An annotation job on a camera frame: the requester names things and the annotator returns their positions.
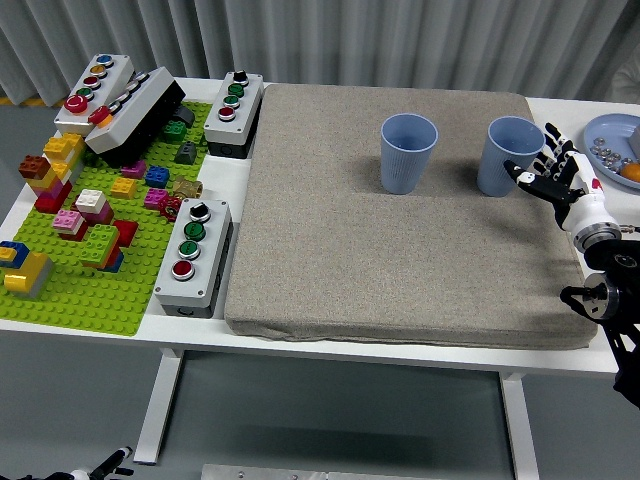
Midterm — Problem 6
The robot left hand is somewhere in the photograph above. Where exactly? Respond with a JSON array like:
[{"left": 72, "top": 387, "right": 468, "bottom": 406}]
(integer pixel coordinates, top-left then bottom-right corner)
[{"left": 74, "top": 446, "right": 134, "bottom": 480}]

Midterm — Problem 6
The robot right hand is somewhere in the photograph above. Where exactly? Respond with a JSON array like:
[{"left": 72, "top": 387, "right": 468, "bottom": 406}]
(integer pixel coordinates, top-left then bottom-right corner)
[{"left": 503, "top": 122, "right": 612, "bottom": 232}]

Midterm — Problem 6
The blue ribbed plastic cup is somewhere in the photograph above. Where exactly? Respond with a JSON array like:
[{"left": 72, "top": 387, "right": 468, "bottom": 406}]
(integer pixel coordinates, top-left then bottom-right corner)
[
  {"left": 380, "top": 113, "right": 440, "bottom": 195},
  {"left": 476, "top": 116, "right": 546, "bottom": 198}
]

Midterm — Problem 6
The white table leg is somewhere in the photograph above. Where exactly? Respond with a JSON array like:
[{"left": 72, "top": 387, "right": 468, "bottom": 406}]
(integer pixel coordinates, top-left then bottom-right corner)
[
  {"left": 132, "top": 347, "right": 184, "bottom": 464},
  {"left": 498, "top": 372, "right": 541, "bottom": 480}
]

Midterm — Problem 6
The light blue plate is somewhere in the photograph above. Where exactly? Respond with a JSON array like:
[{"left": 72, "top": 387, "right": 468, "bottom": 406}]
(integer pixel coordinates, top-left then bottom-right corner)
[{"left": 583, "top": 113, "right": 640, "bottom": 189}]

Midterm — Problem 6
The green toy brick baseplate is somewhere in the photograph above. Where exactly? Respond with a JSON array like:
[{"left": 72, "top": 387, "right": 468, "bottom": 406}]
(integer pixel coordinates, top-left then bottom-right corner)
[{"left": 0, "top": 101, "right": 214, "bottom": 337}]

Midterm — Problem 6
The yellow and grey brick block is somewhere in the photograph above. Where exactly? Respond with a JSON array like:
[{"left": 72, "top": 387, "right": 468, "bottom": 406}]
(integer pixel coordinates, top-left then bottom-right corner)
[{"left": 2, "top": 251, "right": 54, "bottom": 300}]

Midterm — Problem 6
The green toy brick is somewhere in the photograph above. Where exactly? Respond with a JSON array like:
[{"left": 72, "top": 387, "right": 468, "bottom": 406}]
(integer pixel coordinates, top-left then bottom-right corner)
[
  {"left": 161, "top": 120, "right": 188, "bottom": 144},
  {"left": 79, "top": 224, "right": 121, "bottom": 266}
]

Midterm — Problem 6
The red toy brick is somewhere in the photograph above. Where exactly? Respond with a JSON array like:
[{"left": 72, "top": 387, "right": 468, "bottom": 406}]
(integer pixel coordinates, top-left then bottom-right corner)
[
  {"left": 33, "top": 185, "right": 75, "bottom": 215},
  {"left": 113, "top": 220, "right": 140, "bottom": 249}
]

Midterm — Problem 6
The grey four-button control box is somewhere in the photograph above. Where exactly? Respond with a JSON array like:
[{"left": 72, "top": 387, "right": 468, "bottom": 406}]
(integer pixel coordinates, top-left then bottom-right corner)
[
  {"left": 203, "top": 71, "right": 265, "bottom": 160},
  {"left": 153, "top": 198, "right": 234, "bottom": 320}
]

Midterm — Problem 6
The blue toy brick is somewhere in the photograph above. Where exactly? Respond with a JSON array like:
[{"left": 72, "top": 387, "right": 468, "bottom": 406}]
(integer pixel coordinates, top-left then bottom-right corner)
[
  {"left": 0, "top": 240, "right": 30, "bottom": 269},
  {"left": 144, "top": 165, "right": 172, "bottom": 190}
]

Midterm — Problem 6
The grey-brown fabric mat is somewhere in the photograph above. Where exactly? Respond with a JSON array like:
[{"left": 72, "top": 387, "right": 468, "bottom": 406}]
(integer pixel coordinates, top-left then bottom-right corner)
[{"left": 223, "top": 83, "right": 599, "bottom": 350}]

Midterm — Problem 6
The pink toy brick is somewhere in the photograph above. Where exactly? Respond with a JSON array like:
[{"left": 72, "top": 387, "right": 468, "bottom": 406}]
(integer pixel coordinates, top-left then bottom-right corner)
[{"left": 52, "top": 209, "right": 85, "bottom": 234}]

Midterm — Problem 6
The red valve hand wheel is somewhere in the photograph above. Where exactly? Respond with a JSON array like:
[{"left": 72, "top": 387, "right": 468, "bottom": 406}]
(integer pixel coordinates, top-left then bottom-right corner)
[{"left": 158, "top": 195, "right": 184, "bottom": 221}]

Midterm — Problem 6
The white toy brick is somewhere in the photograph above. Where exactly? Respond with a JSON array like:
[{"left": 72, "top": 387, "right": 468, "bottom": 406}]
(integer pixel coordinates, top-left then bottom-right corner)
[{"left": 74, "top": 189, "right": 108, "bottom": 214}]

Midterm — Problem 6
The yellow toy brick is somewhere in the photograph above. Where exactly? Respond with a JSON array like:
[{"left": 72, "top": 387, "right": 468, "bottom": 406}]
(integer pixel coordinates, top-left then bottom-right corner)
[
  {"left": 43, "top": 133, "right": 85, "bottom": 161},
  {"left": 110, "top": 177, "right": 138, "bottom": 200}
]

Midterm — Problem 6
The brass pipe fitting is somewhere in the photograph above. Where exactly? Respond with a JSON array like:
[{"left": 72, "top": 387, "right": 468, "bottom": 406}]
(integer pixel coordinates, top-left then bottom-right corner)
[{"left": 172, "top": 175, "right": 204, "bottom": 200}]

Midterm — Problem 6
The brown toy brick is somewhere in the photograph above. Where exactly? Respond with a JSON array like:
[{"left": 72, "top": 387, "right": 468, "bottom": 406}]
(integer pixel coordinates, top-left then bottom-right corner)
[{"left": 18, "top": 154, "right": 51, "bottom": 181}]

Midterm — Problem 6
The grey pleated curtain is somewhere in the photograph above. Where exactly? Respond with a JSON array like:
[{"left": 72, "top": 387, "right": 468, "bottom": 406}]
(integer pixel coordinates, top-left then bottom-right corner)
[{"left": 0, "top": 0, "right": 640, "bottom": 106}]

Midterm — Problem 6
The dark grey sloped brick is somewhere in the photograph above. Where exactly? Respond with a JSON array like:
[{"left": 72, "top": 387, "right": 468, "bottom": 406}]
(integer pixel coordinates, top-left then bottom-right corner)
[{"left": 173, "top": 141, "right": 199, "bottom": 165}]

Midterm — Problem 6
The long grey black control box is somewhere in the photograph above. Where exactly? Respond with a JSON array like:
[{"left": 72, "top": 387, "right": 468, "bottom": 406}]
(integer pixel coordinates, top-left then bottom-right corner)
[{"left": 84, "top": 67, "right": 187, "bottom": 166}]

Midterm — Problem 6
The grey five-button control box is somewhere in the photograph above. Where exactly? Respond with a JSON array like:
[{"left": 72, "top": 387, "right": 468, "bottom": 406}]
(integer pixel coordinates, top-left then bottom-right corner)
[{"left": 53, "top": 53, "right": 135, "bottom": 137}]

